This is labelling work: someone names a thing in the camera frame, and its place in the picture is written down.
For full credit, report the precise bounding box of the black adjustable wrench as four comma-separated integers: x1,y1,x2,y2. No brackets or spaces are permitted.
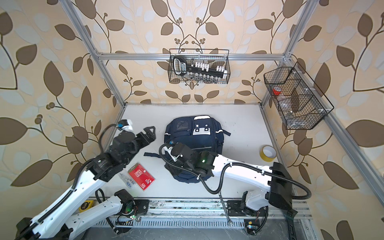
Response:
283,209,298,240

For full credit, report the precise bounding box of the yellow tape roll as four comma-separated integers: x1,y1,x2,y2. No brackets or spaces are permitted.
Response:
260,145,277,162

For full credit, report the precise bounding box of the black wire basket right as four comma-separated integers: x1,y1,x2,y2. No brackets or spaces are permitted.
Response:
264,63,334,130

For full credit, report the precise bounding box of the red packaged item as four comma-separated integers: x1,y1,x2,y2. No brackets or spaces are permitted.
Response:
128,163,155,191

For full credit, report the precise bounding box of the clear blister pack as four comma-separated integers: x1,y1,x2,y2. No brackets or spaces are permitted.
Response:
119,171,137,189

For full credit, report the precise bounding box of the black socket set holder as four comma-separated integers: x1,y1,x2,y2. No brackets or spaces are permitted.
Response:
170,56,230,80

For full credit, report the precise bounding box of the navy blue backpack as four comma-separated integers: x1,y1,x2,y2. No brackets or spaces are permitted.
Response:
143,115,232,184

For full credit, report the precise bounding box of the black wire basket back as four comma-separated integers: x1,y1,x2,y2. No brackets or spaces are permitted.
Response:
168,48,231,85

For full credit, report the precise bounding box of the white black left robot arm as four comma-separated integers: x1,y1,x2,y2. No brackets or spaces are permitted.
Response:
16,120,156,240

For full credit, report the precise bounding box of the yellow tape measure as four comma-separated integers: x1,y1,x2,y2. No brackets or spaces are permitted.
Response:
79,200,94,212

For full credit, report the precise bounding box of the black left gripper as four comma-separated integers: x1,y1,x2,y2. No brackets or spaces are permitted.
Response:
122,125,156,167

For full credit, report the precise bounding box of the red capped bottle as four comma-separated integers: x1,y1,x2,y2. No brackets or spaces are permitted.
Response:
272,86,282,97

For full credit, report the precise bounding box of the silver combination wrench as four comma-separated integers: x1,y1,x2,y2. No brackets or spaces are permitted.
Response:
219,192,234,229

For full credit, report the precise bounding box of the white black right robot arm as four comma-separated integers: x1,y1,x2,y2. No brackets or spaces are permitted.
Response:
159,143,312,211

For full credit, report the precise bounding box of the black wire basket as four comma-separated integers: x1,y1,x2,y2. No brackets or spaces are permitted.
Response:
264,63,334,130
168,48,231,85

